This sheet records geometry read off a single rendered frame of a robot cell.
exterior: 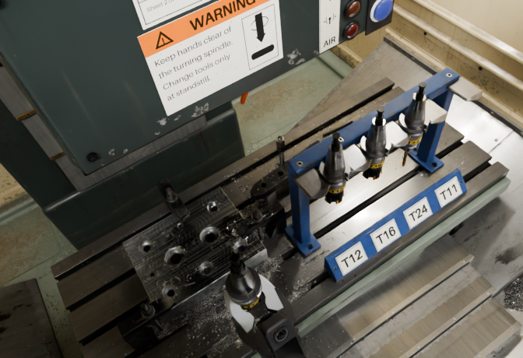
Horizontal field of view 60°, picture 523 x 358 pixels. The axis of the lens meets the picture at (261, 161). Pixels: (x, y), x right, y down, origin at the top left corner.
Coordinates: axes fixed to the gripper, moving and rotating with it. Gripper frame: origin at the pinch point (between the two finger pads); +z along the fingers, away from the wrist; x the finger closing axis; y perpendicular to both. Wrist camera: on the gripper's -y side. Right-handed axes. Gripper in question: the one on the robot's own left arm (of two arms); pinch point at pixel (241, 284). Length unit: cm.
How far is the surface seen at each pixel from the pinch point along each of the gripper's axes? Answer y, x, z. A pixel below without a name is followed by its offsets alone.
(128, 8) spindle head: -57, -1, 3
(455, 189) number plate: 26, 64, 0
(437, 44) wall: 23, 101, 43
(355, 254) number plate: 25.1, 29.9, 1.0
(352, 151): -2.2, 34.8, 10.6
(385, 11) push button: -44, 30, 2
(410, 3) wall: 15, 101, 58
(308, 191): -2.2, 21.2, 8.1
